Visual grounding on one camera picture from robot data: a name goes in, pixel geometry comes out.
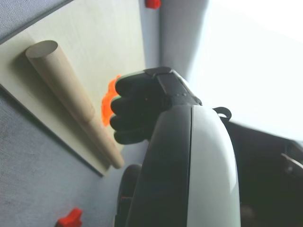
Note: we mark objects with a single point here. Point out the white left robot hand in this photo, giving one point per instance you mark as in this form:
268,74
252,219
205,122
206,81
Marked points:
189,165

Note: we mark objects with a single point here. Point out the wooden rolling pin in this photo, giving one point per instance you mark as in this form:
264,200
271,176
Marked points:
61,80

